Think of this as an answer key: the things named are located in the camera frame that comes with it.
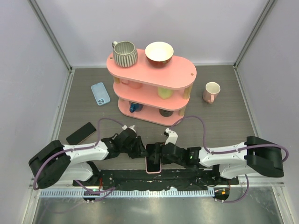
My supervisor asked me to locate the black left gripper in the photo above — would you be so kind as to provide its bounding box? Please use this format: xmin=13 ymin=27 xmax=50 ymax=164
xmin=121 ymin=136 xmax=149 ymax=159

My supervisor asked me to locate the purple smartphone black screen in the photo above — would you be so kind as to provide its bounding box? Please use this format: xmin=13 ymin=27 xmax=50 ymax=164
xmin=146 ymin=144 xmax=161 ymax=172

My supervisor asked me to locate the pink phone case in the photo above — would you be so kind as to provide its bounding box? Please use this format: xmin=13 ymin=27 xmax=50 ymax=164
xmin=145 ymin=143 xmax=162 ymax=174

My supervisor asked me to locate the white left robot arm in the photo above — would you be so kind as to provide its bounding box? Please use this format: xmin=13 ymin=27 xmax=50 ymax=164
xmin=28 ymin=127 xmax=149 ymax=190

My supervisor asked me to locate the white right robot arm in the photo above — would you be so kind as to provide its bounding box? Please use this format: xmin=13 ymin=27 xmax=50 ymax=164
xmin=145 ymin=131 xmax=284 ymax=184

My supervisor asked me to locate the light blue phone case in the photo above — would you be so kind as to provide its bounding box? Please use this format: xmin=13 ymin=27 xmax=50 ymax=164
xmin=91 ymin=82 xmax=111 ymax=106

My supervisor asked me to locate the dark teal mug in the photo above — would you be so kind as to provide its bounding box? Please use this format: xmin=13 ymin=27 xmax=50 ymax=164
xmin=159 ymin=109 xmax=174 ymax=117

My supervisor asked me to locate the blue mug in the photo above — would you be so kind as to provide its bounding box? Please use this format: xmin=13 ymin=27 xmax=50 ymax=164
xmin=129 ymin=102 xmax=143 ymax=113

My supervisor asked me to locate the pink three-tier wooden shelf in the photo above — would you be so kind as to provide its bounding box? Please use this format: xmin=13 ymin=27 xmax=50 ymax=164
xmin=106 ymin=49 xmax=197 ymax=126

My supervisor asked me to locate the yellow-green cup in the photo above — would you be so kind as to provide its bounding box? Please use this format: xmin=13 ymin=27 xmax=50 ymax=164
xmin=157 ymin=87 xmax=173 ymax=99

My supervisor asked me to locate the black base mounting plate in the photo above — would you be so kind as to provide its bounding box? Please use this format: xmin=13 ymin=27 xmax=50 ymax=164
xmin=81 ymin=169 xmax=239 ymax=191

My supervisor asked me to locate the pink cup on shelf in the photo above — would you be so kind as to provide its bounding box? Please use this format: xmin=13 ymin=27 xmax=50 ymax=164
xmin=121 ymin=79 xmax=142 ymax=89

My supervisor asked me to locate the pink mug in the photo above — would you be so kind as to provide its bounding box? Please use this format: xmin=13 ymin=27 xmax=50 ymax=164
xmin=202 ymin=82 xmax=221 ymax=104

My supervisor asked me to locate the red bowl white inside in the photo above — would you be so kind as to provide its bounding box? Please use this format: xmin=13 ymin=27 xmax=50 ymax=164
xmin=145 ymin=42 xmax=174 ymax=68

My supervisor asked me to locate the grey striped mug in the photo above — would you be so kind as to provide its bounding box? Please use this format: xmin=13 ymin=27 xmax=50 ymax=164
xmin=112 ymin=41 xmax=138 ymax=68

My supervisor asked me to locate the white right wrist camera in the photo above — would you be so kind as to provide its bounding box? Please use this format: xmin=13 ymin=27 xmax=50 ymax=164
xmin=164 ymin=128 xmax=178 ymax=145

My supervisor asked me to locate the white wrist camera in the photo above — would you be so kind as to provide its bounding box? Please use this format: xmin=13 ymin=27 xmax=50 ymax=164
xmin=122 ymin=125 xmax=136 ymax=132
xmin=164 ymin=128 xmax=178 ymax=145

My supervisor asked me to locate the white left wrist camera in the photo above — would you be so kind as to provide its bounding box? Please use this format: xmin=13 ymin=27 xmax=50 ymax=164
xmin=122 ymin=125 xmax=136 ymax=132

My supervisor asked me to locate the white slotted cable duct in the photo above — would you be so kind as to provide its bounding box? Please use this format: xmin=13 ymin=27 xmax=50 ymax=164
xmin=39 ymin=188 xmax=214 ymax=198

